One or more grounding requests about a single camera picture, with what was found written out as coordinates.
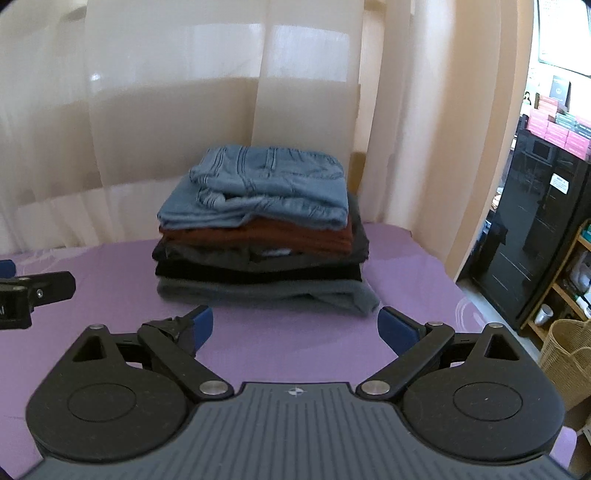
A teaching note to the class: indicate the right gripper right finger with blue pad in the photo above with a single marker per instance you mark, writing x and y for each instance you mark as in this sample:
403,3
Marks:
436,362

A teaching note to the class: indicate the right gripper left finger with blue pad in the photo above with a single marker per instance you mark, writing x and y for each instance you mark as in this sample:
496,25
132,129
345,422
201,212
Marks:
155,362

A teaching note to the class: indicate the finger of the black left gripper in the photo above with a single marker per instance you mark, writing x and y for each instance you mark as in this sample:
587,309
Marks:
48,288
7,269

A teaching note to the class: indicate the light blue denim jeans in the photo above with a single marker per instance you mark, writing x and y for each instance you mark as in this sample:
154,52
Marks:
232,184

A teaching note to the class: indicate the grey folded garment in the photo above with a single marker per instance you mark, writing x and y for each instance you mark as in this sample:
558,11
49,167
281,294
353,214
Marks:
346,296

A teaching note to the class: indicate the purple bed sheet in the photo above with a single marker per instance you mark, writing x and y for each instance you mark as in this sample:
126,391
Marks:
291,343

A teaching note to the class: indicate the black folded garment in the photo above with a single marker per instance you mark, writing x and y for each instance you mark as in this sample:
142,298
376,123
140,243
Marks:
255,265

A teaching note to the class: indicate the rust red folded garment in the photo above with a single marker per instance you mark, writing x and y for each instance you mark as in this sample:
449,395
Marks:
267,233

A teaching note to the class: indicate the black glass door cabinet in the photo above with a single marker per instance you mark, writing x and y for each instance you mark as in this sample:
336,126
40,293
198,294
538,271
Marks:
545,198

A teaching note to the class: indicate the woven straw basket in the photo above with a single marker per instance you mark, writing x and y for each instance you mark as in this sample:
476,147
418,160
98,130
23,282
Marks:
565,359

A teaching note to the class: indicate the wooden shelf unit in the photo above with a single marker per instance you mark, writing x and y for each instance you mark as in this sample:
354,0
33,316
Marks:
561,294

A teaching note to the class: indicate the sheer white curtain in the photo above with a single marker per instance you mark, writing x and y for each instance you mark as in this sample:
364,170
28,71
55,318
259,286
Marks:
105,104

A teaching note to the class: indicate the pink stacked boxes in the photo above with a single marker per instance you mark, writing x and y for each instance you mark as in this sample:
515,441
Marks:
547,121

